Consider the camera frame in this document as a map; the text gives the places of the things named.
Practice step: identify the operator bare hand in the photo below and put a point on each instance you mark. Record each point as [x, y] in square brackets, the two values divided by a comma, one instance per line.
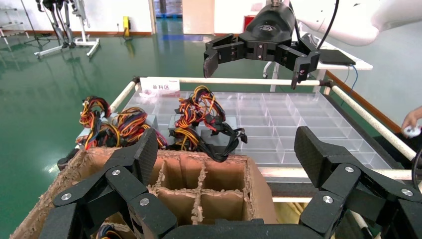
[413, 118]

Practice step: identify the yellow device by wall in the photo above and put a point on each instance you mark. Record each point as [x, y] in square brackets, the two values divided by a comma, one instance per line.
[126, 26]

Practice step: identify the clear acrylic divided tray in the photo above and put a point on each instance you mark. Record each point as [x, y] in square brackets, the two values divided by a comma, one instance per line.
[296, 125]

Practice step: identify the black legged robot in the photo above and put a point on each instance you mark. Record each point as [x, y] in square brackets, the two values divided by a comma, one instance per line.
[67, 33]

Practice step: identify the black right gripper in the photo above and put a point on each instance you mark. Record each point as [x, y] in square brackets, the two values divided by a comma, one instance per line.
[268, 29]

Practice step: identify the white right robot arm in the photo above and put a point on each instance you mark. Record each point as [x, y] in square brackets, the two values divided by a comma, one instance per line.
[349, 23]

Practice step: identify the white wheeled stand frame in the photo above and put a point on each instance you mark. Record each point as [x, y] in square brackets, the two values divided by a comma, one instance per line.
[89, 42]

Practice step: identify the white frame pipe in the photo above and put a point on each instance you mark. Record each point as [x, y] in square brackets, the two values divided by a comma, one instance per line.
[290, 200]
[230, 81]
[123, 96]
[369, 122]
[280, 173]

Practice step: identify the black caster wheel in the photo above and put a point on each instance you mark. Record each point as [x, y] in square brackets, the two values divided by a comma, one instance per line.
[66, 161]

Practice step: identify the beige door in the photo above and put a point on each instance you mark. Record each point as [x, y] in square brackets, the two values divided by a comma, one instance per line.
[197, 16]

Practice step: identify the small clear plastic bag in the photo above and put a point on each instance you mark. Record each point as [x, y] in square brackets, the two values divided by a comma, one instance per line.
[148, 94]

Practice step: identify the black laptop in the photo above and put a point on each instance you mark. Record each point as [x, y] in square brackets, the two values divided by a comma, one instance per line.
[336, 57]

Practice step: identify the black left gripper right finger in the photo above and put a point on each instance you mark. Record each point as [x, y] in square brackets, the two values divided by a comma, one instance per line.
[316, 155]

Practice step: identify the white handheld controller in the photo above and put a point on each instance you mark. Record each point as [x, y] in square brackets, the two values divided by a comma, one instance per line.
[412, 132]

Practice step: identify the black pipe joint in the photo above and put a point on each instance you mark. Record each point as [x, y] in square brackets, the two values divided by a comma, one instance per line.
[136, 79]
[326, 84]

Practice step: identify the black cart shelf board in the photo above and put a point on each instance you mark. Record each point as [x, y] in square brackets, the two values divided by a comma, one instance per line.
[290, 189]

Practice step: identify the yellow cloth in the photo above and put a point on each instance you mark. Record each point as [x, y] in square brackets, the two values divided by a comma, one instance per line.
[290, 212]

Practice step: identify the white label sign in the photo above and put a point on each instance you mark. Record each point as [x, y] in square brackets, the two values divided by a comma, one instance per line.
[160, 84]

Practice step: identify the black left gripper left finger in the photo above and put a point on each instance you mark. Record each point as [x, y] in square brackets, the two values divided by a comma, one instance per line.
[138, 155]

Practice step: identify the brown divided cardboard box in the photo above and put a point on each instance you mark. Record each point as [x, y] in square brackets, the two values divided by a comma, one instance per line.
[224, 178]

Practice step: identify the white desk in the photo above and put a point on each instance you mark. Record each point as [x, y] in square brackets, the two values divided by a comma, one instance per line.
[362, 65]

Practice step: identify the red cabinet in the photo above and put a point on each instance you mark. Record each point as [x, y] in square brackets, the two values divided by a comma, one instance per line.
[249, 23]

